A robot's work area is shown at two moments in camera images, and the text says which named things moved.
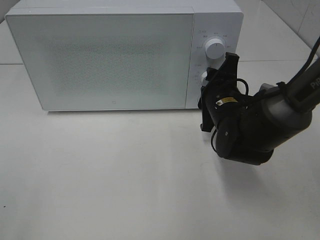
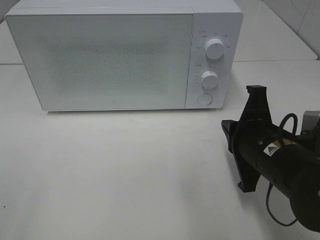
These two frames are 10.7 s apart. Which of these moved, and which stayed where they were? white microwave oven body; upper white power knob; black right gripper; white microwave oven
Moved: black right gripper
Stayed: white microwave oven body; upper white power knob; white microwave oven
